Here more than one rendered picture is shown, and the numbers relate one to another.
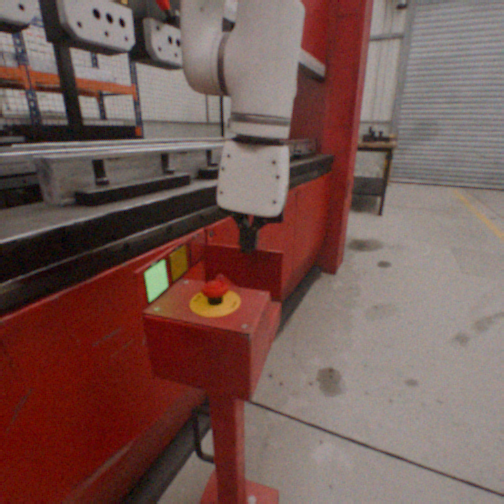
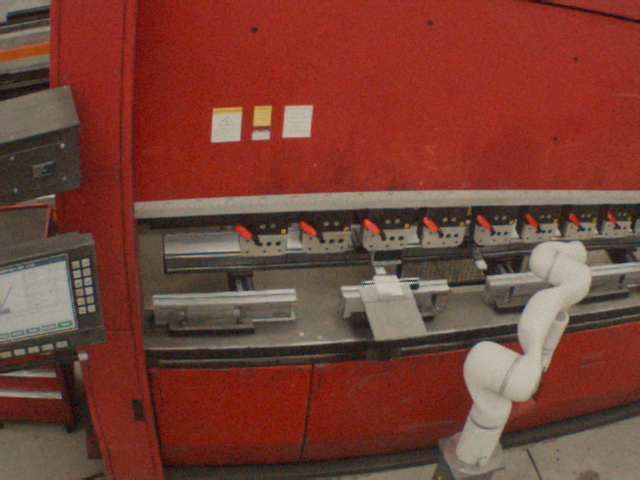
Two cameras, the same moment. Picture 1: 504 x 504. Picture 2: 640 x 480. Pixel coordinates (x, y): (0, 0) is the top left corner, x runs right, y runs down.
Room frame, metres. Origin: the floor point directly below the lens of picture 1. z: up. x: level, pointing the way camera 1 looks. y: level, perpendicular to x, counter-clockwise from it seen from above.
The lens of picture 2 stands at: (-1.55, -0.95, 2.86)
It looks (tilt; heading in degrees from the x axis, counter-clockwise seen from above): 36 degrees down; 48
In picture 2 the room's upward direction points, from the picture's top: 6 degrees clockwise
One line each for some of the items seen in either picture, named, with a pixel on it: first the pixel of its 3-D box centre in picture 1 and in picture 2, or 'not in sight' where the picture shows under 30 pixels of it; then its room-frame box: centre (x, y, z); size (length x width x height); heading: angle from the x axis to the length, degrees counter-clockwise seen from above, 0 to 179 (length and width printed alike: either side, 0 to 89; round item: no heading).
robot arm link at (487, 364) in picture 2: not in sight; (490, 383); (-0.14, -0.16, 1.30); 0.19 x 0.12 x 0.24; 107
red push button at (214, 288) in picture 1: (215, 295); not in sight; (0.36, 0.05, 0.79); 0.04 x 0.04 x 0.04
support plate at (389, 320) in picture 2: not in sight; (392, 311); (0.11, 0.47, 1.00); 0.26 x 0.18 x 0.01; 62
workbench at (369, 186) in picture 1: (368, 152); not in sight; (4.59, -1.78, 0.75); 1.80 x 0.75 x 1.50; 155
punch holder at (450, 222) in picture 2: not in sight; (442, 220); (0.34, 0.52, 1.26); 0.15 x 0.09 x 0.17; 152
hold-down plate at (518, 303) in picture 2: (141, 186); (528, 302); (0.69, 0.26, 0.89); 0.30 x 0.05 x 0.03; 152
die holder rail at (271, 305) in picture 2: not in sight; (222, 308); (-0.30, 0.86, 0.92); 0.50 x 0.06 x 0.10; 152
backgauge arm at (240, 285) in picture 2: not in sight; (237, 263); (-0.03, 1.15, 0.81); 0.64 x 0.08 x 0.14; 62
